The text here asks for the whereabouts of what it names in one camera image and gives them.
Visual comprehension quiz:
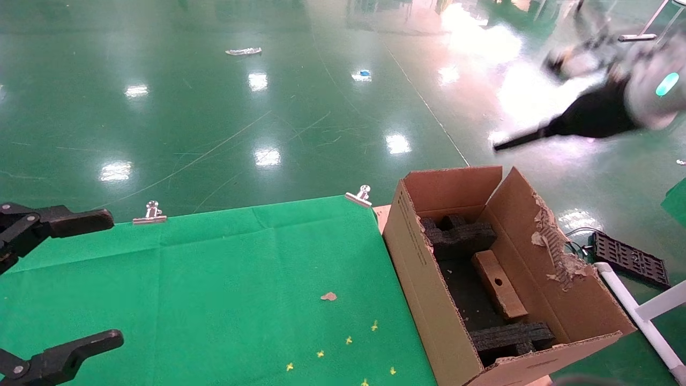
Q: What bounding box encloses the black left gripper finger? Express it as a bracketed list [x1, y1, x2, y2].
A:
[0, 203, 115, 275]
[0, 329, 125, 386]

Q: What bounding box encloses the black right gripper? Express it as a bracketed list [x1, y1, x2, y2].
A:
[493, 78, 641, 152]

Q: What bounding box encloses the small brown cardboard box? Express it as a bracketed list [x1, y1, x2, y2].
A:
[472, 249, 528, 321]

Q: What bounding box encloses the large open cardboard carton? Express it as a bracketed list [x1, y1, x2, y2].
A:
[382, 165, 637, 386]

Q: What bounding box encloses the silver binder clip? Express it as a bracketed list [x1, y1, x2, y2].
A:
[132, 201, 168, 225]
[345, 185, 373, 209]

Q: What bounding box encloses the black foam block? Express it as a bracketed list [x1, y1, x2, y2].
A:
[469, 321, 555, 368]
[420, 214, 498, 258]

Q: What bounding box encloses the green table cloth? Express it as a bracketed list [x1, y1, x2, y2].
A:
[0, 195, 437, 386]

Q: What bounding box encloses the white floor stand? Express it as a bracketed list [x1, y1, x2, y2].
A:
[617, 0, 672, 42]

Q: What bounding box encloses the black plastic grid tray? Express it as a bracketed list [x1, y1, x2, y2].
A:
[591, 231, 670, 290]

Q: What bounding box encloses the green cloth covered table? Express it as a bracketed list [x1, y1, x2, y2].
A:
[661, 178, 686, 228]

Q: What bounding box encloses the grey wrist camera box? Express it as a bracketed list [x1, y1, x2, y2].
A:
[544, 46, 598, 81]

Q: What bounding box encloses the thin black floor cable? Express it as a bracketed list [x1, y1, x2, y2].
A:
[565, 227, 596, 257]

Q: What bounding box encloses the white pipe frame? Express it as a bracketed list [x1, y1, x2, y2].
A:
[594, 262, 686, 384]

